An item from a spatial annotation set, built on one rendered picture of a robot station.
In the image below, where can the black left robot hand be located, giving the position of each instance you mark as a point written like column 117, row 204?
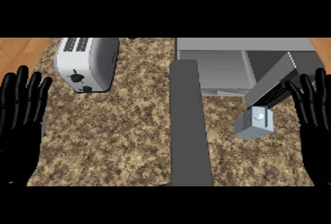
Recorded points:
column 19, row 125

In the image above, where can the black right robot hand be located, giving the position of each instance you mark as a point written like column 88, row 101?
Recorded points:
column 315, row 134

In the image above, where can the grey microwave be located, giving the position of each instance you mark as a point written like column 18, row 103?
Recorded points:
column 241, row 68

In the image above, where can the dark grey microwave door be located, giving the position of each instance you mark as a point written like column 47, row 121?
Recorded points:
column 189, row 125

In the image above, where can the silver toaster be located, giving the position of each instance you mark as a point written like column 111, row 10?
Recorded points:
column 87, row 62

